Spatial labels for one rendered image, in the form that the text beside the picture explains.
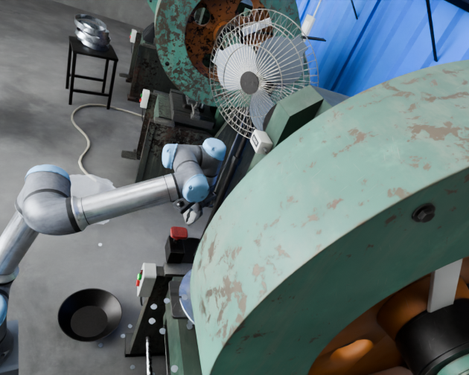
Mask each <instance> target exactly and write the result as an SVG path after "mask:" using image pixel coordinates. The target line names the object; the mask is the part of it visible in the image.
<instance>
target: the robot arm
mask: <svg viewBox="0 0 469 375"><path fill-rule="evenodd" d="M225 154H226V145H225V144H224V143H223V142H222V141H220V140H218V139H216V138H209V139H206V140H205V141H204V143H203V145H187V144H166V145H165V146H164V148H163V151H162V163H163V165H164V167H166V168H170V169H172V168H173V169H174V171H175V173H172V174H168V175H165V176H160V177H157V178H154V179H149V180H146V181H143V182H138V183H135V184H132V185H127V186H123V187H119V188H116V189H113V190H108V191H104V192H102V193H96V194H94V195H91V196H85V197H83V198H77V197H76V196H71V181H70V177H69V175H68V174H67V172H66V171H65V170H64V169H62V168H61V167H58V166H55V165H51V164H43V165H38V166H35V167H33V168H31V169H30V170H29V171H28V173H27V175H26V177H25V185H24V187H23V188H22V191H21V192H20V194H19V195H18V197H17V199H16V201H15V208H16V212H15V214H14V215H13V217H12V219H11V220H10V222H9V223H8V225H7V227H6V229H5V230H4V232H3V233H2V235H1V236H0V365H1V364H2V363H3V362H4V361H5V360H6V359H7V358H8V356H9V355H10V354H11V352H12V349H13V335H12V333H11V332H10V331H9V330H8V329H7V308H8V301H9V294H10V287H11V284H12V283H13V282H14V280H15V279H16V277H17V275H18V273H19V266H18V265H19V263H20V262H21V260H22V258H23V257H24V256H25V254H26V253H27V251H28V249H29V248H30V247H31V245H32V243H33V242H34V240H35V239H36V237H37V236H38V234H39V233H41V234H47V235H53V236H62V235H68V234H75V233H77V232H81V231H84V230H85V229H86V227H87V226H88V225H92V224H95V223H98V222H102V221H105V220H108V219H112V218H116V217H120V216H123V215H125V214H130V213H133V212H136V211H140V210H144V209H146V208H151V207H153V206H157V205H161V204H164V203H167V202H172V201H174V200H176V201H175V202H174V203H173V207H174V208H175V209H176V210H177V211H178V212H180V214H183V216H184V219H185V223H186V224H187V225H191V224H193V223H194V222H196V221H197V219H199V218H200V217H201V216H202V215H203V212H202V208H204V207H206V206H207V205H208V207H210V206H212V205H213V203H214V200H215V197H216V194H215V193H214V192H213V191H214V188H215V185H216V183H217V176H218V173H219V170H220V167H221V164H222V162H223V160H224V156H225ZM212 199H213V202H212V203H211V200H212ZM210 203H211V204H210ZM189 217H190V218H189Z"/></svg>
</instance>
